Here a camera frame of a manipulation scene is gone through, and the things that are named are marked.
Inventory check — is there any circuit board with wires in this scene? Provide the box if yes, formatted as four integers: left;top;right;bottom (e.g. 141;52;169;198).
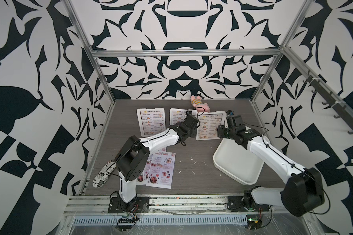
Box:
116;204;139;232
247;209;263;231

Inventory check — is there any white plastic tray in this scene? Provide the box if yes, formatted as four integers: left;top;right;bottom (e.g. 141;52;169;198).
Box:
213;139;264;185

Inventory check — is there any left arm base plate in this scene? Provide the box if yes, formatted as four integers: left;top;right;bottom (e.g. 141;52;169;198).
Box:
107;197;150;213

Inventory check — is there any right circuit board with wires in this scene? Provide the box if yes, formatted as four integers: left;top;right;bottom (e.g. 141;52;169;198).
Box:
247;209;263;231

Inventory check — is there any wall hook rail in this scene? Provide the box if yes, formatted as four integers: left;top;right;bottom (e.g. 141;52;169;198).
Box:
304;70;353;135

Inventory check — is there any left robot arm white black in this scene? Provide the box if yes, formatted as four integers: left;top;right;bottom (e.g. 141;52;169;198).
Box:
114;113;200;211

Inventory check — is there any pink special menu sheet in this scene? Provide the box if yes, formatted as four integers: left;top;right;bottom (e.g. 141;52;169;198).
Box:
136;151;175;189

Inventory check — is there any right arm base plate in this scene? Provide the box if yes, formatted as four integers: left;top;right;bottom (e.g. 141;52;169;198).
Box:
226;195;270;212

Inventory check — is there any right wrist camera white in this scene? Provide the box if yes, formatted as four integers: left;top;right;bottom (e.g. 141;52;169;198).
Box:
226;110;234;117

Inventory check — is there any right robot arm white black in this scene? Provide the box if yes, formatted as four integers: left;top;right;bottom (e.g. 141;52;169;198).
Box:
213;111;328;217

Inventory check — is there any left circuit board with wires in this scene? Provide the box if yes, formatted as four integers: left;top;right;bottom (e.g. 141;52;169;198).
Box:
116;204;139;232

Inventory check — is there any pink striped plush toy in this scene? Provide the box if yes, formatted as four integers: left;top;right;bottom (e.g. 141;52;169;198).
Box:
190;95;210;113

